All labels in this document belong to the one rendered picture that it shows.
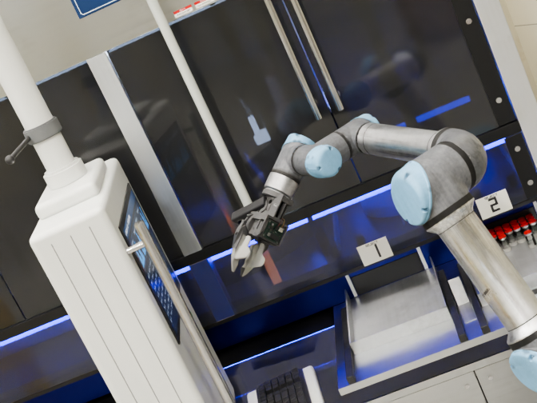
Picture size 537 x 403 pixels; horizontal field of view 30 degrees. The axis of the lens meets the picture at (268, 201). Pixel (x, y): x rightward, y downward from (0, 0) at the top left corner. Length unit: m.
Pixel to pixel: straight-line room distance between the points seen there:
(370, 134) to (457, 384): 0.90
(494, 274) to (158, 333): 0.75
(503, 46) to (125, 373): 1.23
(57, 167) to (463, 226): 0.95
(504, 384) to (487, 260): 0.98
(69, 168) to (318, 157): 0.57
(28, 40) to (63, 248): 0.69
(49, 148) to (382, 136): 0.76
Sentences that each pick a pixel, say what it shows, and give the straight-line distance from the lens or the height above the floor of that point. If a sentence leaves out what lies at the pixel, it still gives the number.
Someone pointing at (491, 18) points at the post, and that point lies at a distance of 2.61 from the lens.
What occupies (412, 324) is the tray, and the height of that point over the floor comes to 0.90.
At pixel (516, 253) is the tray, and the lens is 2.74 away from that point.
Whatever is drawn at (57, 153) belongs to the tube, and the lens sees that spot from 2.37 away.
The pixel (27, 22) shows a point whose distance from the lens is 2.67.
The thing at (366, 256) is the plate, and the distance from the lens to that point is 2.74.
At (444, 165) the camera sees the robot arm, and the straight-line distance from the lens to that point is 2.02.
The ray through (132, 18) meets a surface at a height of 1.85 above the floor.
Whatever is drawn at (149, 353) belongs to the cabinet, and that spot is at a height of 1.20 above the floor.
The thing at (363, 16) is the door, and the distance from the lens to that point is 2.58.
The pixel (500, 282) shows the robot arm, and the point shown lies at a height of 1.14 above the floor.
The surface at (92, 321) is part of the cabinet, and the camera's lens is 2.25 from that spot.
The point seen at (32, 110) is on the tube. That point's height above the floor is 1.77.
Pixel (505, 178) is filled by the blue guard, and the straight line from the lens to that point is 2.71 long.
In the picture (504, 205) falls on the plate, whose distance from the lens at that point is 2.73.
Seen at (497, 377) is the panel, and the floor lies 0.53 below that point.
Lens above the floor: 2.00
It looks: 16 degrees down
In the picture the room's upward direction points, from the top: 25 degrees counter-clockwise
